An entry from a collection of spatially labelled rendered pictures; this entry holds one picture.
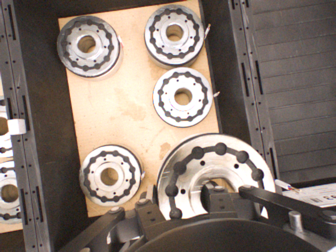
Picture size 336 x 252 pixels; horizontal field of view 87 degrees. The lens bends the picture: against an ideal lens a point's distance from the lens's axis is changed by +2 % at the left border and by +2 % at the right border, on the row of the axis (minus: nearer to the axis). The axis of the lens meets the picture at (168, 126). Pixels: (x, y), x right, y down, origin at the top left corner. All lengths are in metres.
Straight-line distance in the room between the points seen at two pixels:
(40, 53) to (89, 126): 0.13
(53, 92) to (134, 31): 0.18
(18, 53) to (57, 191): 0.19
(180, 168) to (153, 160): 0.18
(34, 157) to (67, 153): 0.07
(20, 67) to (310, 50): 0.47
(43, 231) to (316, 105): 0.48
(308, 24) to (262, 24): 0.09
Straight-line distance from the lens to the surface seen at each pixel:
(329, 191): 0.39
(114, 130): 0.34
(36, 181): 0.28
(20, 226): 0.45
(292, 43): 0.44
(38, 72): 0.32
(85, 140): 0.36
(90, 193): 0.34
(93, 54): 0.33
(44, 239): 0.30
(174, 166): 0.16
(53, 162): 0.30
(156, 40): 0.33
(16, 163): 0.29
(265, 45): 0.41
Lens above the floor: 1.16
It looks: 88 degrees down
